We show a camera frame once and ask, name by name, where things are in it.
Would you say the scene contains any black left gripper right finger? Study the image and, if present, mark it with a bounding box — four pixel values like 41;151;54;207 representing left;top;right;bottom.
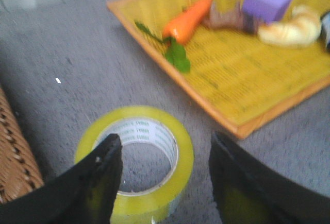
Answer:
209;132;329;223

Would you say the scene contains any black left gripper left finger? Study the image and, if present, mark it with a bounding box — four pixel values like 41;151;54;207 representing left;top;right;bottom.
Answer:
1;134;122;223

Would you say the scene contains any yellow packing tape roll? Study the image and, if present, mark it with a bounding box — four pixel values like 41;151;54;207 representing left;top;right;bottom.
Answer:
75;106;194;223

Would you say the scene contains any brown wicker basket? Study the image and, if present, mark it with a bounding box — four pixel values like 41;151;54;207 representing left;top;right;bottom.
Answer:
1;90;44;204

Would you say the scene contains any yellow woven plastic basket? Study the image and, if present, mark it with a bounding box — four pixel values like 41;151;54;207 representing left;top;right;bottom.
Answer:
107;0;329;139

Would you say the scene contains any toy croissant bread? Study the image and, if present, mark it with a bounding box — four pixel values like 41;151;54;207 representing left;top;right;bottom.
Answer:
257;5;322;47

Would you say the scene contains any brown crumpled toy piece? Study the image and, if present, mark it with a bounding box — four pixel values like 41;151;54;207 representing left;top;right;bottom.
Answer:
202;2;264;35

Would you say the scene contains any orange toy carrot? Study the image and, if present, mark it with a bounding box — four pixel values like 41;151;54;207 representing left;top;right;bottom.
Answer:
135;0;213;73

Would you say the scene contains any purple foam cube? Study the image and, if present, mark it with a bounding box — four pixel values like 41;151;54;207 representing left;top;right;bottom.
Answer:
242;0;292;23

